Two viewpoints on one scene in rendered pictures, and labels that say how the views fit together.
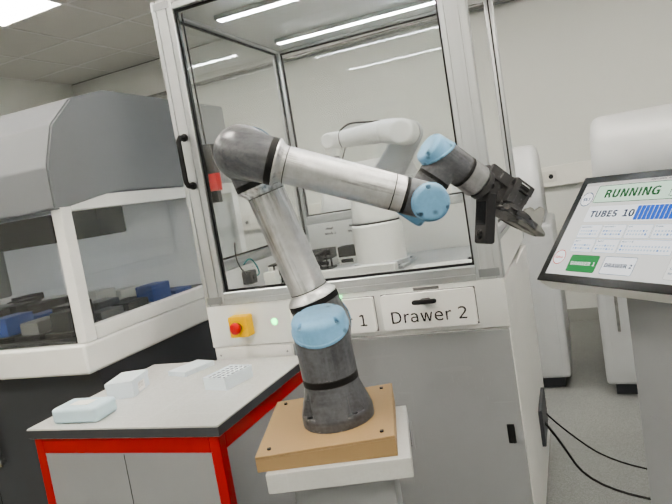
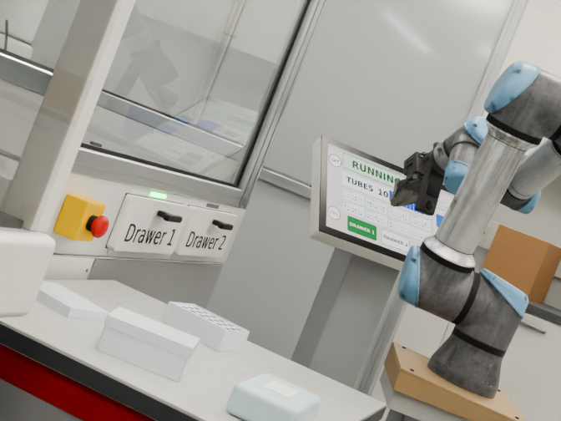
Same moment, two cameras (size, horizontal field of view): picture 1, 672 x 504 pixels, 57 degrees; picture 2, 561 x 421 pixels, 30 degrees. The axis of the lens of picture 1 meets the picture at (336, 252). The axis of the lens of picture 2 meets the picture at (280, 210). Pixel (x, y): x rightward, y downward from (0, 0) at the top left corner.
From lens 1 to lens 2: 2.90 m
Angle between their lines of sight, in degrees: 94
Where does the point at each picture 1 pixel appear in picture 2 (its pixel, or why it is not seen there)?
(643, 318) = (359, 280)
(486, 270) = (245, 198)
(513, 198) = not seen: hidden behind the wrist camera
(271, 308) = (107, 194)
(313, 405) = (497, 372)
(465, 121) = (308, 33)
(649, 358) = (347, 312)
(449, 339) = (194, 271)
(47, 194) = not seen: outside the picture
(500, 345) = (212, 283)
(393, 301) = (199, 217)
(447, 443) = not seen: hidden behind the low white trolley
